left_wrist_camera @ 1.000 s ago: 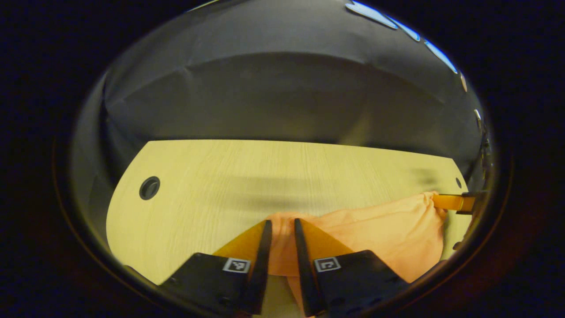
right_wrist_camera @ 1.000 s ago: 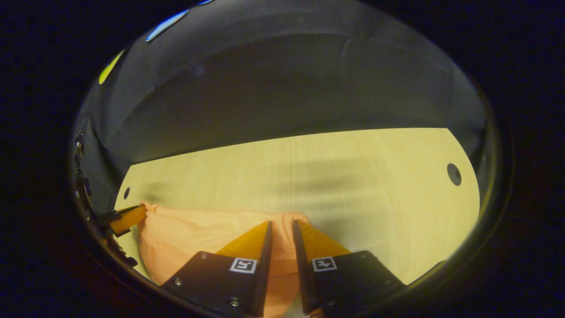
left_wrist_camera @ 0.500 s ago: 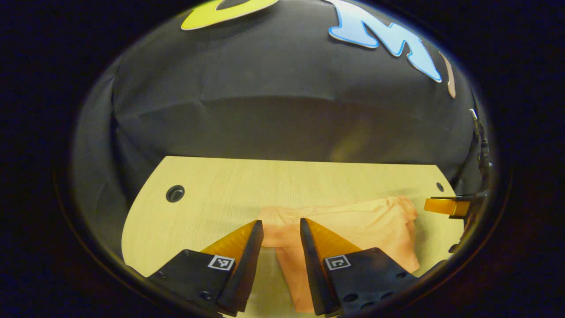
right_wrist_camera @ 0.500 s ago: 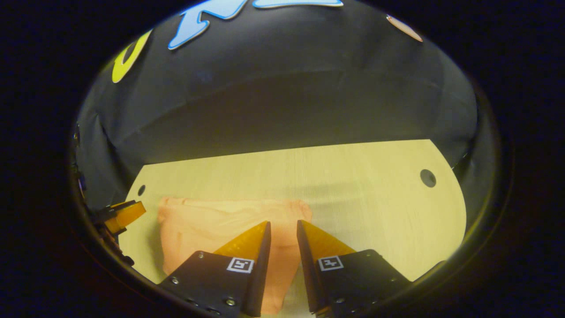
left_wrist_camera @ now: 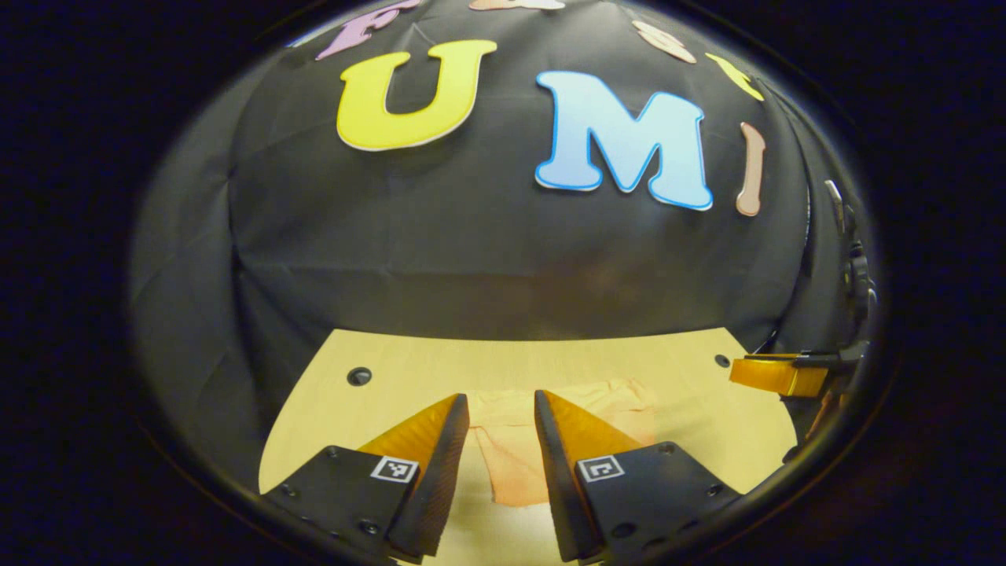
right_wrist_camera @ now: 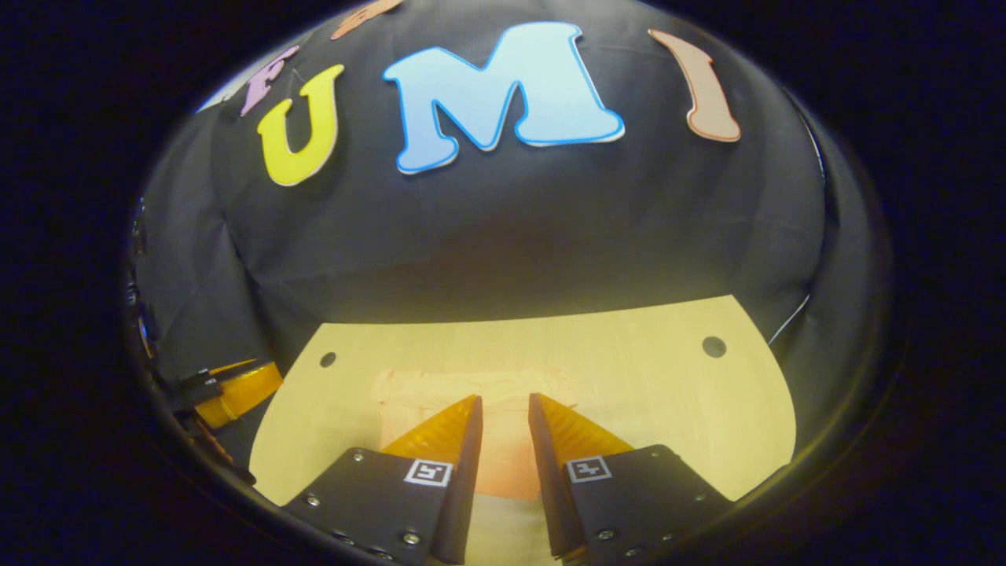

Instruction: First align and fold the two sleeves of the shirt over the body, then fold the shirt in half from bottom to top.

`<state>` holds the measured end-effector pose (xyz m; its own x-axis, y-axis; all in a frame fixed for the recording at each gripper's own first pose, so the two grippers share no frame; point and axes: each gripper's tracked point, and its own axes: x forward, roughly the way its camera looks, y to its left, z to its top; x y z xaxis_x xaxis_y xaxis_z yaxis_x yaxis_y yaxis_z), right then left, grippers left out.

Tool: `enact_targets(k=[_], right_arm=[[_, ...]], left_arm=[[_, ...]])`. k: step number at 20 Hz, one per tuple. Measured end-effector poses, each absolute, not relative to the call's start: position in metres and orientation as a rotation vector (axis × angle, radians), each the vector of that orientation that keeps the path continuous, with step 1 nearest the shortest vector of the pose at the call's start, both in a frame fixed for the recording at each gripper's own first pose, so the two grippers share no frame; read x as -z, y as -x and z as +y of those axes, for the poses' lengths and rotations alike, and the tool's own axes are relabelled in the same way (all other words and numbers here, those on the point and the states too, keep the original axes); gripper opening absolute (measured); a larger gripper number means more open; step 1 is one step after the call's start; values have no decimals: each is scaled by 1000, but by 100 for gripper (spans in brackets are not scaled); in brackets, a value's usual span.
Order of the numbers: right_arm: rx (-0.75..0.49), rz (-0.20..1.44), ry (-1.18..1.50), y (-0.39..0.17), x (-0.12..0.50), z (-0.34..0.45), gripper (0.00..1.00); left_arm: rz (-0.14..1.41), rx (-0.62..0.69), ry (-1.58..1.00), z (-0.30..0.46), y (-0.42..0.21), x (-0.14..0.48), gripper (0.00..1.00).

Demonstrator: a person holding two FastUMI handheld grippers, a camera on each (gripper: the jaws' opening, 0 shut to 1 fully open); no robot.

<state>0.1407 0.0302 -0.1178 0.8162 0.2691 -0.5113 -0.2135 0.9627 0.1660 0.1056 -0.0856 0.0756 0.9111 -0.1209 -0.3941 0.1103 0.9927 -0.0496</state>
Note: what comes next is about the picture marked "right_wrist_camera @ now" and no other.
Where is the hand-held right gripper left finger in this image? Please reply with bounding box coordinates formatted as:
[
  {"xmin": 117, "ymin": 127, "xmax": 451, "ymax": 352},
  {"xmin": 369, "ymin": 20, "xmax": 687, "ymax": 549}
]
[{"xmin": 283, "ymin": 393, "xmax": 485, "ymax": 565}]

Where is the orange T-shirt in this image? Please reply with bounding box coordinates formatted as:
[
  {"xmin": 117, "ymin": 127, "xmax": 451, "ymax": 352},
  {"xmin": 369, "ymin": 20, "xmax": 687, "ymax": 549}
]
[{"xmin": 373, "ymin": 366, "xmax": 584, "ymax": 501}]

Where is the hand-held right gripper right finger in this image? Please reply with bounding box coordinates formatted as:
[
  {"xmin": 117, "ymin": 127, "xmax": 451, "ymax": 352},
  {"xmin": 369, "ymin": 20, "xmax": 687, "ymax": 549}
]
[{"xmin": 528, "ymin": 393, "xmax": 732, "ymax": 565}]

